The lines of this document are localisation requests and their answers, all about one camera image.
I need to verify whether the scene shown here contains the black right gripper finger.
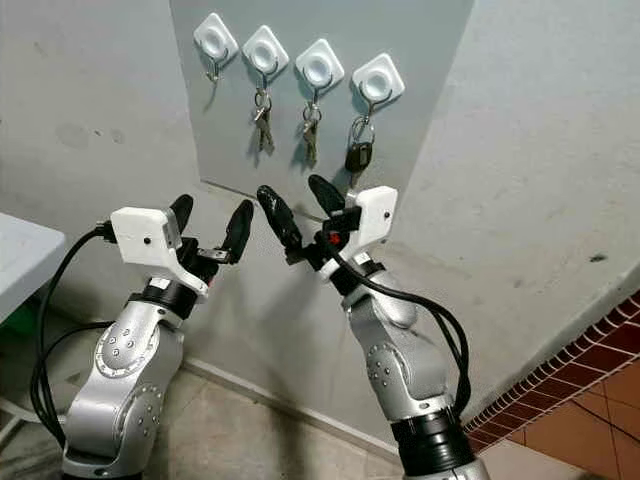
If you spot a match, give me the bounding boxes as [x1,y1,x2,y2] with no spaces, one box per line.
[308,174,351,218]
[258,185,306,263]

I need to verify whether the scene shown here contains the silver keys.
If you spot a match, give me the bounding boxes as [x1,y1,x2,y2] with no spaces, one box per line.
[252,90,275,156]
[298,100,323,169]

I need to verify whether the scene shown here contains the black fob car key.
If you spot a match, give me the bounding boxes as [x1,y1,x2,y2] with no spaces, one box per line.
[344,115,379,191]

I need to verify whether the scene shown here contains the white folding table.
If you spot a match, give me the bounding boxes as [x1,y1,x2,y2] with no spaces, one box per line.
[0,212,69,331]

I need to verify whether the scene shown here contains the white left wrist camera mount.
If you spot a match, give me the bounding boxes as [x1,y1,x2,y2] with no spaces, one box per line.
[110,206,211,298]

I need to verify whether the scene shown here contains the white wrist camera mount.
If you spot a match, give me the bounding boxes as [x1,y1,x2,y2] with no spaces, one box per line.
[325,185,398,279]
[110,206,211,298]

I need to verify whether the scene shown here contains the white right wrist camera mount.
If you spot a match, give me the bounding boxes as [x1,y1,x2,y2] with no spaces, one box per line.
[325,185,398,279]

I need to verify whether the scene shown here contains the grey wall panel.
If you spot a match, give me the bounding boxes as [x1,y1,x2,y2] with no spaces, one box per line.
[168,0,476,231]

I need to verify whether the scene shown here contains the white square wall hook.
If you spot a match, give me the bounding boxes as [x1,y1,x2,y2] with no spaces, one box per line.
[241,25,290,91]
[352,53,406,119]
[193,12,241,83]
[294,38,346,104]

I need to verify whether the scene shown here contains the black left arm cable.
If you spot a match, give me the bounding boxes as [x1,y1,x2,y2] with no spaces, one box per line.
[32,225,121,451]

